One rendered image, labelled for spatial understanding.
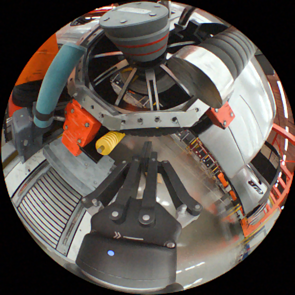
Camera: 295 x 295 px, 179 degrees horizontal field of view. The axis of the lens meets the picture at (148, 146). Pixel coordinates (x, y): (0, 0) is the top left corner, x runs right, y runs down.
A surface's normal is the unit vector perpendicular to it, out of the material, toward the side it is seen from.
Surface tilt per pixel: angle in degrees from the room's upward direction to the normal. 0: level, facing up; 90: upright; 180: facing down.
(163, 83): 90
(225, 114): 90
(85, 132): 90
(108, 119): 90
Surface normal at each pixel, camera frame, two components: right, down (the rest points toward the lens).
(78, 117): -0.08, 0.41
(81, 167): 0.65, -0.67
